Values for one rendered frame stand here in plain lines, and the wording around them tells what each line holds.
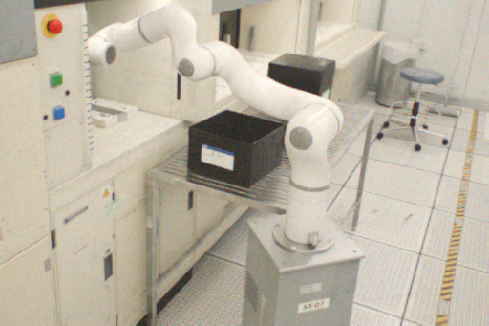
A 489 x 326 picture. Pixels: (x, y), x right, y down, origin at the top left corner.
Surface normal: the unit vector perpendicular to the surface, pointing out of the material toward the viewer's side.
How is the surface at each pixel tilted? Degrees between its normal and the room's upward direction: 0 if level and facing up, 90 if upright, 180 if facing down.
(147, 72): 90
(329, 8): 90
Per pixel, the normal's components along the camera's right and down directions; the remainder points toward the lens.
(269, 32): -0.42, 0.31
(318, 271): 0.35, 0.36
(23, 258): 0.91, 0.21
